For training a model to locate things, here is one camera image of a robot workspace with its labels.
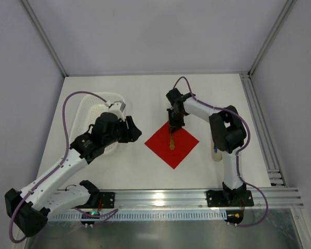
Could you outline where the gold knife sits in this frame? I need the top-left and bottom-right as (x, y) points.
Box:
(169, 128), (175, 150)

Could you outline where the aluminium front rail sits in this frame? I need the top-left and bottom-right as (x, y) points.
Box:
(54, 187), (304, 210)

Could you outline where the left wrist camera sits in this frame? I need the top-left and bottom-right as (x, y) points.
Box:
(108, 101), (126, 120)

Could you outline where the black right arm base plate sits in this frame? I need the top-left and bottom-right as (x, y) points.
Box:
(206, 190), (255, 208)

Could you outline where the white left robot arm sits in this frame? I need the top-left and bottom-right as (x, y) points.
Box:
(4, 112), (142, 238)

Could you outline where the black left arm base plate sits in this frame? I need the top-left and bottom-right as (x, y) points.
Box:
(98, 192), (115, 210)

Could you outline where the right aluminium frame post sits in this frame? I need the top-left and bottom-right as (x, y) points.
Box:
(248, 0), (297, 77)

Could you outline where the left aluminium frame post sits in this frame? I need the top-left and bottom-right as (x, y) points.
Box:
(19, 0), (68, 78)

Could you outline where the right black connector box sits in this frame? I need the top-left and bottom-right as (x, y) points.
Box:
(225, 210), (244, 226)

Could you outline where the white slotted cable duct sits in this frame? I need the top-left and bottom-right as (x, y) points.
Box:
(51, 210), (226, 222)

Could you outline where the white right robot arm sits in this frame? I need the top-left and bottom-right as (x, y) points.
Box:
(166, 88), (248, 208)

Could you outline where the beige oblong utensil tray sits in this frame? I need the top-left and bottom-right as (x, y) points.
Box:
(211, 137), (222, 162)

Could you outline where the aluminium rail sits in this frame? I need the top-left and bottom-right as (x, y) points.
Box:
(54, 187), (304, 210)
(239, 73), (287, 187)

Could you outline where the red paper napkin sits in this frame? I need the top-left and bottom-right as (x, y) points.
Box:
(145, 121), (199, 169)

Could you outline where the white perforated plastic basket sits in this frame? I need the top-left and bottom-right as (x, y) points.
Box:
(69, 92), (125, 156)

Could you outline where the left black connector box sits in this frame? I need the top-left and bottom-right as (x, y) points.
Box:
(81, 211), (100, 228)

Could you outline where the black connector box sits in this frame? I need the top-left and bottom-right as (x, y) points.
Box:
(81, 211), (100, 228)
(225, 210), (244, 226)

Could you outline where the aluminium frame post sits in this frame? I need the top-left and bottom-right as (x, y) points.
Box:
(19, 0), (68, 78)
(248, 0), (297, 77)

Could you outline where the aluminium right side rail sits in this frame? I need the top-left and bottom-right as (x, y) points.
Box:
(239, 73), (287, 187)

